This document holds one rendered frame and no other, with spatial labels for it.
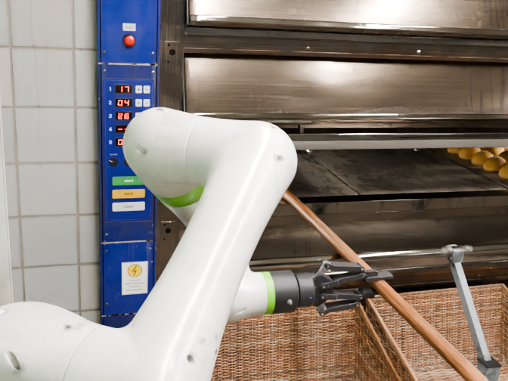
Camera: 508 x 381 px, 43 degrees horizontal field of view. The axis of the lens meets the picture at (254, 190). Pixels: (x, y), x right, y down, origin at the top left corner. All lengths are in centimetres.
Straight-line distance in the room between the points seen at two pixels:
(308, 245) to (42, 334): 139
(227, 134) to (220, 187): 11
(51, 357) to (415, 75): 155
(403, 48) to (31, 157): 111
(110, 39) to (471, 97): 113
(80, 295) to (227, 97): 72
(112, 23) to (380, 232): 109
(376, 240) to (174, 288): 144
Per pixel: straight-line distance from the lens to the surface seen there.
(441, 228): 228
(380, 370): 205
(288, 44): 185
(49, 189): 183
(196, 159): 97
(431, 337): 132
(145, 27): 172
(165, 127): 99
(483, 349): 178
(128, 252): 188
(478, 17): 211
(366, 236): 214
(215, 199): 87
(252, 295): 134
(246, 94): 183
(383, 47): 197
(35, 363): 75
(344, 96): 193
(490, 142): 206
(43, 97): 176
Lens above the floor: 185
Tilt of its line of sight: 19 degrees down
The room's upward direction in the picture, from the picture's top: 4 degrees clockwise
